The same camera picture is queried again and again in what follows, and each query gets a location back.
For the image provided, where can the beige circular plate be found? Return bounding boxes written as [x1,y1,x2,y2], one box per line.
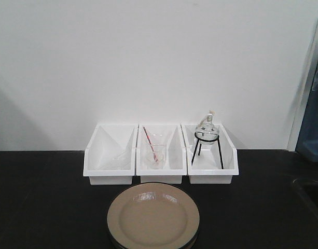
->
[106,182,201,248]
[107,217,200,248]

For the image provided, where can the red striped stirring rod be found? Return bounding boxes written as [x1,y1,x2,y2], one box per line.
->
[143,126,159,163]

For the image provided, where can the clear glass funnel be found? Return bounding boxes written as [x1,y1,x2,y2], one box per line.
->
[98,149,132,171]

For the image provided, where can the left white storage bin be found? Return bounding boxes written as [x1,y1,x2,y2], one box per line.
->
[83,123,139,186]

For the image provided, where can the clear glass beaker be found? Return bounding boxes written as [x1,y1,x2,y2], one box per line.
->
[145,133,166,170]

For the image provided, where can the glass alcohol lamp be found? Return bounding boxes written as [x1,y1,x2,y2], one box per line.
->
[195,111,219,145]

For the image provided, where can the middle white storage bin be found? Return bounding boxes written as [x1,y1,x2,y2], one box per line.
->
[135,124,187,184]

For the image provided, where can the black wire tripod stand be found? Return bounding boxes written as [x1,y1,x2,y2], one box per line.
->
[191,134,224,170]

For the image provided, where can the blue-grey pegboard drying rack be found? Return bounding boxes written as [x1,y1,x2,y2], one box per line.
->
[296,60,318,162]

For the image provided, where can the white storage bin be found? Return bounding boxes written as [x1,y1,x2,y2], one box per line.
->
[83,123,139,186]
[135,124,187,184]
[181,123,239,184]

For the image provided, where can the right white storage bin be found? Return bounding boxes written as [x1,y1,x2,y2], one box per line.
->
[181,123,239,184]

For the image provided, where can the black lab sink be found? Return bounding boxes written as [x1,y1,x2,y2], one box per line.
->
[292,178,318,220]

